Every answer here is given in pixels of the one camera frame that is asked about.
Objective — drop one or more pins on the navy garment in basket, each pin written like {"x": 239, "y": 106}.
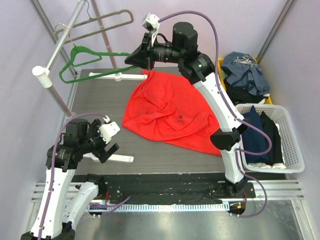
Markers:
{"x": 254, "y": 141}

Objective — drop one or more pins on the blue grey garment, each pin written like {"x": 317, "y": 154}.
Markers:
{"x": 243, "y": 72}

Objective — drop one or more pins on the white slotted cable duct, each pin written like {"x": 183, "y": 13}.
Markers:
{"x": 145, "y": 208}

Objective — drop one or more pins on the grey clothes hanger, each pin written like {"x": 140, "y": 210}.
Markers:
{"x": 72, "y": 24}

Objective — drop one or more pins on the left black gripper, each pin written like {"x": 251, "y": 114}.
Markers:
{"x": 102, "y": 154}

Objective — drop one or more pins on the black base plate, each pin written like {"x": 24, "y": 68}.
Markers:
{"x": 171, "y": 189}

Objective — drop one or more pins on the red tank top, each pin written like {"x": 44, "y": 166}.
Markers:
{"x": 167, "y": 108}

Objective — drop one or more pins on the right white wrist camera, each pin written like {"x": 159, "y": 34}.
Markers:
{"x": 151, "y": 22}

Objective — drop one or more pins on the yellow plastic tray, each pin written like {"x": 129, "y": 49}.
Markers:
{"x": 222, "y": 75}

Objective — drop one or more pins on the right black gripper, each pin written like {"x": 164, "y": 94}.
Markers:
{"x": 146, "y": 51}

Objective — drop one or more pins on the black garment in tray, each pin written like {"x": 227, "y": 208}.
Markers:
{"x": 241, "y": 96}

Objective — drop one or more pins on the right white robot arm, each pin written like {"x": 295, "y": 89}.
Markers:
{"x": 200, "y": 71}

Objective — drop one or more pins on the white plastic laundry basket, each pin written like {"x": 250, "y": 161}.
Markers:
{"x": 293, "y": 159}

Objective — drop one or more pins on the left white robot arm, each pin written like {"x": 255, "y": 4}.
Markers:
{"x": 55, "y": 220}

